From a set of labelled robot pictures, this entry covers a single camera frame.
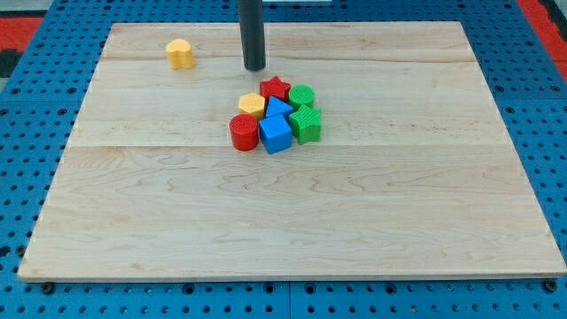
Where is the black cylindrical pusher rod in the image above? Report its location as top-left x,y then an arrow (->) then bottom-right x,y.
237,0 -> 266,72

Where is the yellow heart block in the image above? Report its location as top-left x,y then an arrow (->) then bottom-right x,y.
166,38 -> 196,69

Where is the yellow hexagon block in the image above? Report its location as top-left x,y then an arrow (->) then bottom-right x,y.
238,93 -> 266,121

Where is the red star block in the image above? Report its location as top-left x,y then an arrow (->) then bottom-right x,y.
259,76 -> 291,102

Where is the green cylinder block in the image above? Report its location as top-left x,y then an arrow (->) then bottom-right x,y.
288,84 -> 315,110

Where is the blue triangle block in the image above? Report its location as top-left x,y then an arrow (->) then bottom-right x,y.
265,97 -> 294,121

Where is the red cylinder block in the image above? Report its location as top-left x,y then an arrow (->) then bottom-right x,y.
229,113 -> 259,152

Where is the green star block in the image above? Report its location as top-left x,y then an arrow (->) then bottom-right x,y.
289,105 -> 322,144

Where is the blue cube block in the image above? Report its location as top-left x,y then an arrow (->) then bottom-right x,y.
260,114 -> 292,154

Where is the light wooden board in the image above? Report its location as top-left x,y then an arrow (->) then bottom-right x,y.
16,20 -> 567,284

